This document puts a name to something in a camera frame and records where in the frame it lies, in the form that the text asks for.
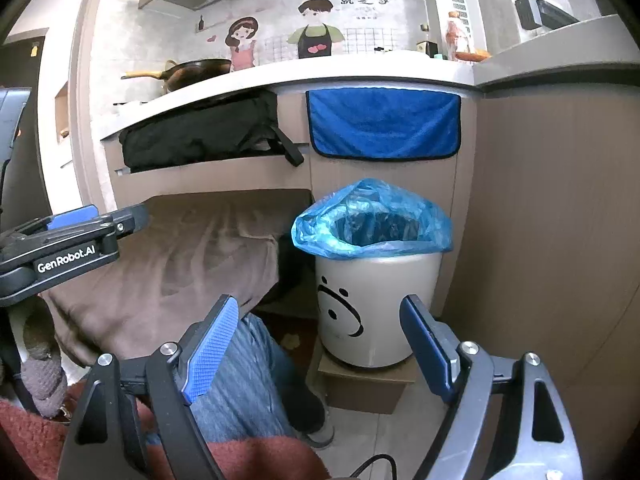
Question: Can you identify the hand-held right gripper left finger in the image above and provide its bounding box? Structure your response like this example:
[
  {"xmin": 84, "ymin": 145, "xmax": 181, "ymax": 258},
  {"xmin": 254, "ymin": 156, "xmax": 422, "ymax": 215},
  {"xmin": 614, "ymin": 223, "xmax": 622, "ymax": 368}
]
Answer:
[{"xmin": 57, "ymin": 294, "xmax": 240, "ymax": 480}]

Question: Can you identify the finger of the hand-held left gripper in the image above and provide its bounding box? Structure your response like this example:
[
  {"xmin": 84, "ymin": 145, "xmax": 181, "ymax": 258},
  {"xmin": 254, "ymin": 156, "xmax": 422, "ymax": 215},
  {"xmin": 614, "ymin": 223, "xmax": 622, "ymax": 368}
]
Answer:
[
  {"xmin": 15, "ymin": 205, "xmax": 99, "ymax": 248},
  {"xmin": 100, "ymin": 204, "xmax": 150, "ymax": 261}
]

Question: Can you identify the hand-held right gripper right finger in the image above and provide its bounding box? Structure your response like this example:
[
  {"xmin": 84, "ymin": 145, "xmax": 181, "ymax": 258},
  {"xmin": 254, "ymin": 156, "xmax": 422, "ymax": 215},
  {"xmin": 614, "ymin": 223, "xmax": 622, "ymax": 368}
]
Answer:
[{"xmin": 399, "ymin": 294, "xmax": 583, "ymax": 480}]

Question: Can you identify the white trash can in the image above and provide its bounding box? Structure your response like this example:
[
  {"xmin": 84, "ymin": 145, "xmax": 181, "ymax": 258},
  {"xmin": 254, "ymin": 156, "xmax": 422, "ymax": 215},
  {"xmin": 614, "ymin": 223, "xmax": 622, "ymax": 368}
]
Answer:
[{"xmin": 314, "ymin": 250, "xmax": 445, "ymax": 370}]

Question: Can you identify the person's left forearm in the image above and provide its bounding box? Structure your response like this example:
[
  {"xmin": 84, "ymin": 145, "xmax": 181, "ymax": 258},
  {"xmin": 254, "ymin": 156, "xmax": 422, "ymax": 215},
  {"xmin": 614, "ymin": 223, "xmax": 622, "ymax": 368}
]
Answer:
[{"xmin": 0, "ymin": 390, "xmax": 76, "ymax": 480}]

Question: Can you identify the person's left hand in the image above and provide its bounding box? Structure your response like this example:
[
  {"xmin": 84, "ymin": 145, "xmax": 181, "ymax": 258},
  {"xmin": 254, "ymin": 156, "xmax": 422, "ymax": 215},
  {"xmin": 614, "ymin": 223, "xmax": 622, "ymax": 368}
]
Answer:
[{"xmin": 22, "ymin": 345, "xmax": 68, "ymax": 418}]

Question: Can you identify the brown cloth-covered table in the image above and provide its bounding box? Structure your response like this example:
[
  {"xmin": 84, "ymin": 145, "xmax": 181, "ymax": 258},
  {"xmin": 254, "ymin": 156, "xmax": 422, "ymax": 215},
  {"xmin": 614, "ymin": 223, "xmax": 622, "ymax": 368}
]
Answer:
[{"xmin": 40, "ymin": 190, "xmax": 313, "ymax": 366}]

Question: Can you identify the cardboard box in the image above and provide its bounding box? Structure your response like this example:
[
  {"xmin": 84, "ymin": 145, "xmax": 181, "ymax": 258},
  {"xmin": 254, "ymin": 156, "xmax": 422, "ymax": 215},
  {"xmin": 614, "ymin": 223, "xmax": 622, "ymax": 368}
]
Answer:
[{"xmin": 317, "ymin": 345, "xmax": 417, "ymax": 415}]

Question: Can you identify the black refrigerator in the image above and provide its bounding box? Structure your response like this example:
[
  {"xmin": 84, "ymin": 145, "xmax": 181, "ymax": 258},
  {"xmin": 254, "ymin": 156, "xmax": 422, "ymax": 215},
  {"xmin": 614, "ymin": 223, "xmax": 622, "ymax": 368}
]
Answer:
[{"xmin": 0, "ymin": 35, "xmax": 51, "ymax": 231}]

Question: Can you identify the black bag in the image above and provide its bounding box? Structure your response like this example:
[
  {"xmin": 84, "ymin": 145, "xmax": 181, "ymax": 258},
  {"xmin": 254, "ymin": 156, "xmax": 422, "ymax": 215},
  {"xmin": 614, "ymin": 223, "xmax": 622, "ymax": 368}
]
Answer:
[{"xmin": 118, "ymin": 90, "xmax": 305, "ymax": 173}]

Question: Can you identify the grey shoe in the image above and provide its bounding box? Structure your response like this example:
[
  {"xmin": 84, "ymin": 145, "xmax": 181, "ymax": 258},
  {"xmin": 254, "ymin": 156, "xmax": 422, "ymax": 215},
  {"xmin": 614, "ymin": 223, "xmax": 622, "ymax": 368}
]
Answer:
[{"xmin": 300, "ymin": 410, "xmax": 336, "ymax": 448}]

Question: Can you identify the black wok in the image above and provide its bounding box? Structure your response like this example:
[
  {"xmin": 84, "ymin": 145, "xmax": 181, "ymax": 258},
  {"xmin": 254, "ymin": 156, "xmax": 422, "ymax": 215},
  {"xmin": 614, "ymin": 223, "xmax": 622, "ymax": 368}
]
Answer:
[{"xmin": 120, "ymin": 58, "xmax": 233, "ymax": 93}]

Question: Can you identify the blue towel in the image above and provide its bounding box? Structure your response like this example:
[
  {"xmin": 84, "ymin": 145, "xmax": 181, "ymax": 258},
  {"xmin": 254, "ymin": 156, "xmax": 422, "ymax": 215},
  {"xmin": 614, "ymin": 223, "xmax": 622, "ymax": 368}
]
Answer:
[{"xmin": 306, "ymin": 88, "xmax": 462, "ymax": 161}]

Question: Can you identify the beige kitchen counter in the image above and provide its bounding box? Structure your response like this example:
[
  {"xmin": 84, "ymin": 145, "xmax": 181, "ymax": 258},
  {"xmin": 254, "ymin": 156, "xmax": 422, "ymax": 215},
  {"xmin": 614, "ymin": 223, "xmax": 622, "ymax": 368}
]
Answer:
[{"xmin": 100, "ymin": 15, "xmax": 640, "ymax": 480}]

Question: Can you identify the bottle with red label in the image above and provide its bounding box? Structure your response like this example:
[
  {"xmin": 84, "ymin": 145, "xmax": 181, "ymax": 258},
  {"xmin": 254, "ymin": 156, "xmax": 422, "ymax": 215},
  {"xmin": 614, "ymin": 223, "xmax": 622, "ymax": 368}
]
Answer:
[{"xmin": 446, "ymin": 11, "xmax": 473, "ymax": 61}]

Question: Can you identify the white strap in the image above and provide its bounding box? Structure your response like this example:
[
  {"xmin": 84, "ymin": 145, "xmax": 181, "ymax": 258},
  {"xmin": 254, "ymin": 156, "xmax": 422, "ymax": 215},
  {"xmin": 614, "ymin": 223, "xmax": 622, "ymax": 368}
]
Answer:
[{"xmin": 9, "ymin": 305, "xmax": 32, "ymax": 361}]

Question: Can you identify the black cable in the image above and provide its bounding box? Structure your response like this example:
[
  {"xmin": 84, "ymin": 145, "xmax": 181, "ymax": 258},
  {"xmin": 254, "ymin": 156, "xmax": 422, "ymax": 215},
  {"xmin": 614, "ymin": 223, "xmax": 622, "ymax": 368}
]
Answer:
[{"xmin": 350, "ymin": 454, "xmax": 398, "ymax": 480}]

